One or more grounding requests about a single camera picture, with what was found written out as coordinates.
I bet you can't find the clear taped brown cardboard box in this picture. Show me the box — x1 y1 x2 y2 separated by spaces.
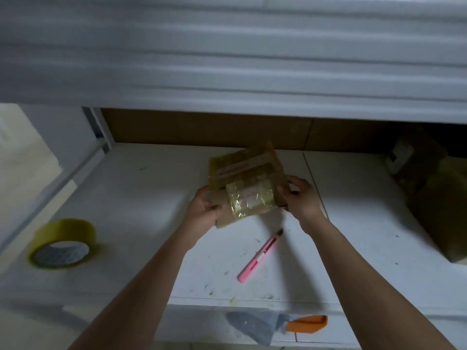
409 157 467 264

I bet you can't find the person's left hand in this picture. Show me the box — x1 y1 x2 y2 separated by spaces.
179 183 229 248

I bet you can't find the pink utility knife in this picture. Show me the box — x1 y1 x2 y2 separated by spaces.
236 228 285 283

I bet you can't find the small taped carton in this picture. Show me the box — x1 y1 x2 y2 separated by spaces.
208 140 287 229

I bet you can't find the person's right forearm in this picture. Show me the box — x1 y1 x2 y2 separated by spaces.
306 215 457 350

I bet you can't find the yellow tape roll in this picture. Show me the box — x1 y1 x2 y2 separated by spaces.
28 218 98 269

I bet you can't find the white metal shelf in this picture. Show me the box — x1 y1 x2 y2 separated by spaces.
0 0 467 350

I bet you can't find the person's left forearm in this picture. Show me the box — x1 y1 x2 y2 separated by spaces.
69 233 197 350

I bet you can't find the person's right hand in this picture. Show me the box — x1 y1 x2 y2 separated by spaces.
274 175 329 234

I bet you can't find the orange plastic object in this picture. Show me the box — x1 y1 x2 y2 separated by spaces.
286 314 329 333

